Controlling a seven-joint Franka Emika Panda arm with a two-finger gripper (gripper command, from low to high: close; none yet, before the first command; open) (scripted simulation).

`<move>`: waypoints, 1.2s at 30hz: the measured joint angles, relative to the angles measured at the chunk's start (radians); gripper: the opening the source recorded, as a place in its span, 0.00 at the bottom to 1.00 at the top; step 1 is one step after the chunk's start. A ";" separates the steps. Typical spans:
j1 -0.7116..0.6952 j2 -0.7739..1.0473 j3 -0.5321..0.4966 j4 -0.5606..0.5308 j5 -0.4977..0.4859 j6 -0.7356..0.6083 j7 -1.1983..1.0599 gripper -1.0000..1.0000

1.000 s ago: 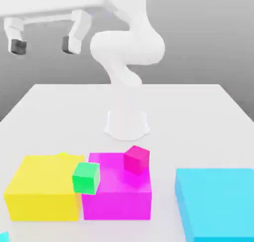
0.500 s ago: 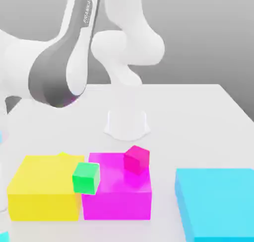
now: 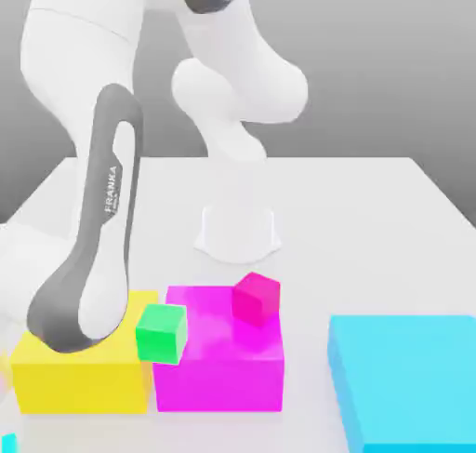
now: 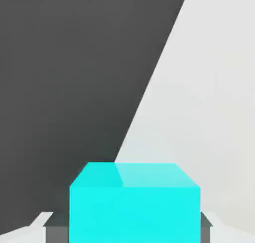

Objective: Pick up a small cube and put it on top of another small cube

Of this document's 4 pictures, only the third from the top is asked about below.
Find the small pink cube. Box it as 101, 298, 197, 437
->
231, 271, 282, 328

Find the small green cube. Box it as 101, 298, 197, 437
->
135, 302, 189, 366

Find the large magenta box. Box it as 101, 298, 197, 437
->
152, 284, 286, 414

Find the large yellow box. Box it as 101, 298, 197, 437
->
9, 289, 160, 416

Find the large cyan box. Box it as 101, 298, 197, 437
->
327, 313, 476, 453

